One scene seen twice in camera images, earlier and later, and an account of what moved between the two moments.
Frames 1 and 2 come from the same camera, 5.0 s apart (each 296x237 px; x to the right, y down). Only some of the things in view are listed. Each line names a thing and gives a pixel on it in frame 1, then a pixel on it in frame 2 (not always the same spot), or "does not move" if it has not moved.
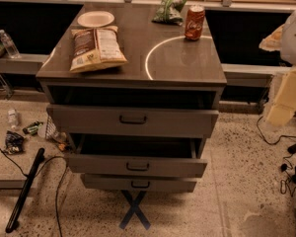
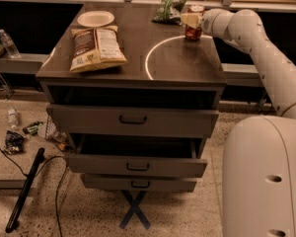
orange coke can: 194,22 does not move
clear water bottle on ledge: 7,41 does not move
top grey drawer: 133,120 does not move
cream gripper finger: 272,41 → 192,20
